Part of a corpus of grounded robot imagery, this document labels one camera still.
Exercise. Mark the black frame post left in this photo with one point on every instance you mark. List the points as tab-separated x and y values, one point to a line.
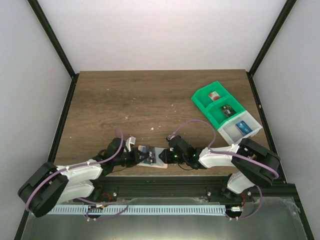
39	13

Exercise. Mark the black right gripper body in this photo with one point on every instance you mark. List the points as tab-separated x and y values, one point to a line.
166	155

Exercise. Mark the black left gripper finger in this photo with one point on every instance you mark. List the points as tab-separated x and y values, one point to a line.
139	160
143	151

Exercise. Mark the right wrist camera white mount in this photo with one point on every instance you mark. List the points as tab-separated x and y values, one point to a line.
171	142

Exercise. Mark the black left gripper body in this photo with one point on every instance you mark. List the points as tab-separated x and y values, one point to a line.
136	155

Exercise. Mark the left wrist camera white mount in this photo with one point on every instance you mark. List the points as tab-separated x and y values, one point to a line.
130	142

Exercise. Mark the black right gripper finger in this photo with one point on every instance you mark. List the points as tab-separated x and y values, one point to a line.
166	161
163	155

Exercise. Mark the white plastic bin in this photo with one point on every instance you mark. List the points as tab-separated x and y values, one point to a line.
232	135

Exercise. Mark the red white card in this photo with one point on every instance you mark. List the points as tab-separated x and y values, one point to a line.
214	96

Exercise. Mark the green plastic bin middle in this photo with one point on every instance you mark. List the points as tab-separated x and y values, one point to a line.
216	117

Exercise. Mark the black frame post right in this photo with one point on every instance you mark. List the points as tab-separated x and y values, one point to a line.
280	20

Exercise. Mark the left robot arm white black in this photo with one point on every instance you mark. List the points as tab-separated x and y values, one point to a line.
51	185

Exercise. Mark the black frame post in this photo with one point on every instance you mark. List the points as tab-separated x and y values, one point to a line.
280	20
39	13

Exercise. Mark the black frame side rail right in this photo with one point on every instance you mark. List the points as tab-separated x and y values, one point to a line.
265	125

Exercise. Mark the black frame side rail left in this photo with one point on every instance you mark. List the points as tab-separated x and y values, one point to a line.
62	120

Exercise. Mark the blue card in bin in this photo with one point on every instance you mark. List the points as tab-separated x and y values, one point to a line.
243	128

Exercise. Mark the metal sheet front panel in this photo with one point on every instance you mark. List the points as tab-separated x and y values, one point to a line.
272	218

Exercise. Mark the light blue slotted cable duct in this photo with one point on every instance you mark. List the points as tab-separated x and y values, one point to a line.
202	210

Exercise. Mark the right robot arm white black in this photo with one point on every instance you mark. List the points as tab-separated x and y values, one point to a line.
255	164

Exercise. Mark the green plastic bin far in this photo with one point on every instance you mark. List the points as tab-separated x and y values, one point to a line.
201	99

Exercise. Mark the black frame side rail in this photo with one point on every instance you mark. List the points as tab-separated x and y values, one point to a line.
62	120
265	125

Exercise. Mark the green plastic bin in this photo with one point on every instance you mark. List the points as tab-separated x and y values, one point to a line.
201	99
216	117

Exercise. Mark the beige leather card holder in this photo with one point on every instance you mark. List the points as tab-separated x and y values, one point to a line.
159	163

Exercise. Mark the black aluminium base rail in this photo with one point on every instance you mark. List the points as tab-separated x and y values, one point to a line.
211	188

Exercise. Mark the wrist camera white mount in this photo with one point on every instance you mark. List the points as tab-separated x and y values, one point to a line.
171	142
130	142

